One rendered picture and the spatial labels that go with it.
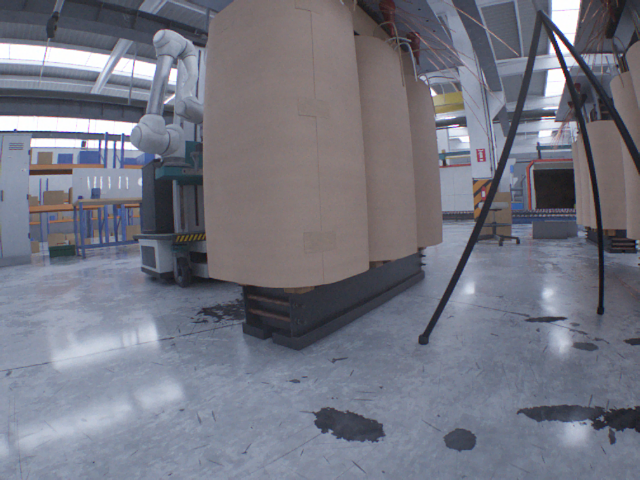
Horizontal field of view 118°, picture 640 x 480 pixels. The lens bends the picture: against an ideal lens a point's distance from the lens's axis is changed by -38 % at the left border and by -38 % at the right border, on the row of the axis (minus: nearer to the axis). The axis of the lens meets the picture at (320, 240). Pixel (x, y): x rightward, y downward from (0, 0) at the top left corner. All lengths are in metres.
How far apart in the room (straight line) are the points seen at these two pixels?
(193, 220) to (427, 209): 1.50
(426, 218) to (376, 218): 0.48
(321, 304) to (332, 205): 0.35
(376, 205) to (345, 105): 0.38
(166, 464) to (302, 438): 0.23
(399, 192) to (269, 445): 0.92
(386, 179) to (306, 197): 0.45
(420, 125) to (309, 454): 1.43
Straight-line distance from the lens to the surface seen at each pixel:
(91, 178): 5.81
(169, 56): 1.98
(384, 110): 1.18
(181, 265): 1.84
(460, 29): 13.56
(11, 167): 5.42
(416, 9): 1.65
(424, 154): 1.56
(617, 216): 3.08
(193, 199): 2.20
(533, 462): 0.55
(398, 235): 1.14
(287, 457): 0.53
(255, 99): 0.81
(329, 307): 1.01
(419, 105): 1.62
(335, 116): 0.83
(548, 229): 4.44
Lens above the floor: 0.37
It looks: 4 degrees down
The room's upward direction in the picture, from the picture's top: 3 degrees counter-clockwise
